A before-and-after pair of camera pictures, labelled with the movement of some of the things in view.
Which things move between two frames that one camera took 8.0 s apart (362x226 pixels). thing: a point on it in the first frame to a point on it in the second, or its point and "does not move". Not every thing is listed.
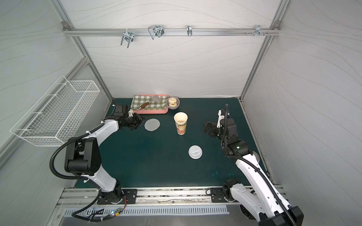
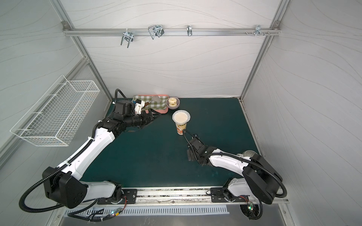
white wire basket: [45, 123] does not move
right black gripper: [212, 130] to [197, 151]
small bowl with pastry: [172, 102] does not move
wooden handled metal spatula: [154, 98] does not move
